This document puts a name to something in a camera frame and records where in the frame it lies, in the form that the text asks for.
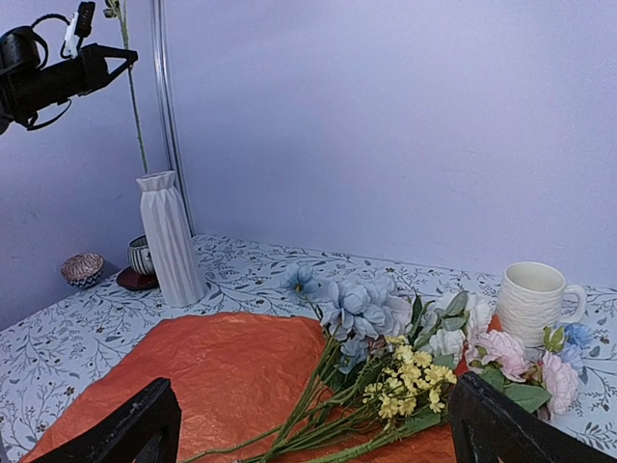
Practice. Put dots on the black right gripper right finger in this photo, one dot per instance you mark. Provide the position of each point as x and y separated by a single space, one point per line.
489 427

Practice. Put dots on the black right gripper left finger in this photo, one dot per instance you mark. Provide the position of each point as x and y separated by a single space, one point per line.
144 429

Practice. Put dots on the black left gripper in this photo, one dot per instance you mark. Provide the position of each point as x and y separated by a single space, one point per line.
29 85

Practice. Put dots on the floral patterned tablecloth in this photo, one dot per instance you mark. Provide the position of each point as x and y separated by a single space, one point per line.
52 356

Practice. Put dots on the pink patterned ball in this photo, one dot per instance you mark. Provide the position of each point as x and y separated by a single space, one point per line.
83 270

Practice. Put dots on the small blue flower stem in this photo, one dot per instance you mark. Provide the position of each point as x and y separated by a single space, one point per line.
573 342

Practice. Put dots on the white ribbed ceramic vase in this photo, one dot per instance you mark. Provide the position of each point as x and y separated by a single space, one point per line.
169 240

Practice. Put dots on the cream ceramic mug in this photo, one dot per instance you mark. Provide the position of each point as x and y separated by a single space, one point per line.
533 296

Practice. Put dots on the striped black white cup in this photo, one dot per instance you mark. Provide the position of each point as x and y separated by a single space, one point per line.
139 256

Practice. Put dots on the white rose flower stem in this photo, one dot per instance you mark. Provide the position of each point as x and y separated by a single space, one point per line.
451 321

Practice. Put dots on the left aluminium frame post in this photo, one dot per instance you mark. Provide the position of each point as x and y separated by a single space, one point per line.
158 28

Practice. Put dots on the blue hydrangea flower stem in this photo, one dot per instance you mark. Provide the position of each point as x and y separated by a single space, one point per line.
362 316

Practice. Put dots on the dark red saucer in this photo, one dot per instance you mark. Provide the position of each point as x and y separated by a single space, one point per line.
129 279

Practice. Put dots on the orange tissue paper sheet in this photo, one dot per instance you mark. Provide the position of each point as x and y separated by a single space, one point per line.
235 375

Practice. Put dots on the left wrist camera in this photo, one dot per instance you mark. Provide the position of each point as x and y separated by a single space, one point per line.
79 28

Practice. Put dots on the pink rose flower stem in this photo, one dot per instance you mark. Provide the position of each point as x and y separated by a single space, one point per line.
117 9

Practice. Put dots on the yellow small flower sprig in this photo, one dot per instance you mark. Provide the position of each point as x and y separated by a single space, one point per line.
410 381

